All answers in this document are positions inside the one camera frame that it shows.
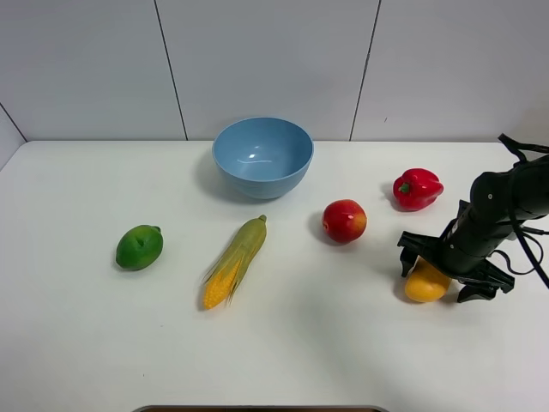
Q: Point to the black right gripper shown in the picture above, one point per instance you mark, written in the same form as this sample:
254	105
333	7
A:
461	251

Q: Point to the yellow mango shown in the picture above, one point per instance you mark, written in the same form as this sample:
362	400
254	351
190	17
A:
425	283

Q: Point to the red apple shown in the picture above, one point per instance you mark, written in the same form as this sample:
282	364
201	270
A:
344	221

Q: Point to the green lime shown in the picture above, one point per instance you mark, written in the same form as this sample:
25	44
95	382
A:
139	247

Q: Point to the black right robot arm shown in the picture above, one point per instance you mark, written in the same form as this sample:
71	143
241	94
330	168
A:
499	205

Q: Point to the blue plastic bowl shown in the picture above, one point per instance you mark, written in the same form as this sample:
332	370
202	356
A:
263	158

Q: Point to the red bell pepper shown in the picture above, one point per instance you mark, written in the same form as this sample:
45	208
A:
416	189

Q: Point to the corn cob with husk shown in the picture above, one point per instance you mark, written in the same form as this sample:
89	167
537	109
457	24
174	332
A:
224	278

